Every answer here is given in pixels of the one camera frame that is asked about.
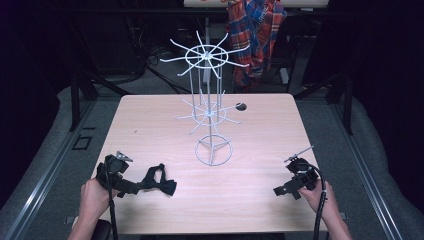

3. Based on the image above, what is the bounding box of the black metal stand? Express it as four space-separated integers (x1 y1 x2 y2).
68 68 132 133
293 73 355 136

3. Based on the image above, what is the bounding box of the person's left hand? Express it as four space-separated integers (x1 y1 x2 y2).
79 177 120 222

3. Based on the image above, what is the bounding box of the white wire display rack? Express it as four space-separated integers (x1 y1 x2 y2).
159 30 251 167

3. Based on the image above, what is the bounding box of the black bow tie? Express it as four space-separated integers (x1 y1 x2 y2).
137 162 178 197

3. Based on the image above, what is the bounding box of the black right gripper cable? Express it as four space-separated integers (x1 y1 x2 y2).
308 164 328 240

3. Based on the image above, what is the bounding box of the person's right hand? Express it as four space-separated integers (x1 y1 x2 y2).
297 179 342 224

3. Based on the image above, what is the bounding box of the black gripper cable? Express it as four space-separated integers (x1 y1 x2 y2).
103 156 120 240
308 164 328 240

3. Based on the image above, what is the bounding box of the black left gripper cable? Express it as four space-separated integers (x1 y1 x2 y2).
103 156 120 240

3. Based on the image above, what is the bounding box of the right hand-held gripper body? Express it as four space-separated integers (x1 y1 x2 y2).
283 145 320 193

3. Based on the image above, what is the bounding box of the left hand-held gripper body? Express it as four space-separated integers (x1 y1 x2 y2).
96 151 134 195

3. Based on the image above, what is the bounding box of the aluminium floor rail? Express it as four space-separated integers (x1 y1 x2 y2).
2 99 98 240
328 101 405 240

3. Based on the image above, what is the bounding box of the black floor cable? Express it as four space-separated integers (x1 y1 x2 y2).
145 49 192 95

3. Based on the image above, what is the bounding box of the red blue plaid cloth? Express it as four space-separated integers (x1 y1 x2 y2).
225 0 289 93

